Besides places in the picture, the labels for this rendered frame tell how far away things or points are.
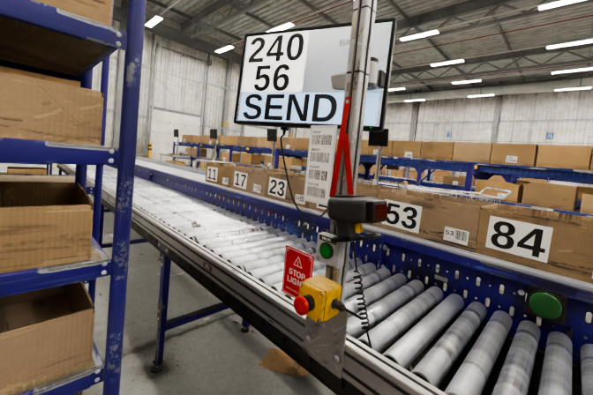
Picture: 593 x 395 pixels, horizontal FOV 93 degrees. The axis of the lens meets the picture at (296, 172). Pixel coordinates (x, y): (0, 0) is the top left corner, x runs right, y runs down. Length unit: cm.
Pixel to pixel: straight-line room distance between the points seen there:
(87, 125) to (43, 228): 18
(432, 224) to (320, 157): 64
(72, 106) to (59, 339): 41
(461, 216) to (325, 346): 68
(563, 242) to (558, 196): 427
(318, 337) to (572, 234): 79
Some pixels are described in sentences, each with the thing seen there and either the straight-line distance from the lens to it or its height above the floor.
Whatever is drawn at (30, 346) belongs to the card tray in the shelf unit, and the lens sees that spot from 70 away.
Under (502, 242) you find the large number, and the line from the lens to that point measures 118.
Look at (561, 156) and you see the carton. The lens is 569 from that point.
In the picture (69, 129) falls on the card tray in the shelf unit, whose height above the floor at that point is 117.
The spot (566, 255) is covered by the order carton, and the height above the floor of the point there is 95.
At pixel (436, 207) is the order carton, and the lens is 121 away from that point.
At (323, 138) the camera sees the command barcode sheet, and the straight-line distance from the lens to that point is 71.
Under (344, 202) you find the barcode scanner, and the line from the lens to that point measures 59.
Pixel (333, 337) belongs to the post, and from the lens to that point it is 77.
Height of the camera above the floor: 116
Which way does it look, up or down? 3 degrees down
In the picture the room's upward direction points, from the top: 6 degrees clockwise
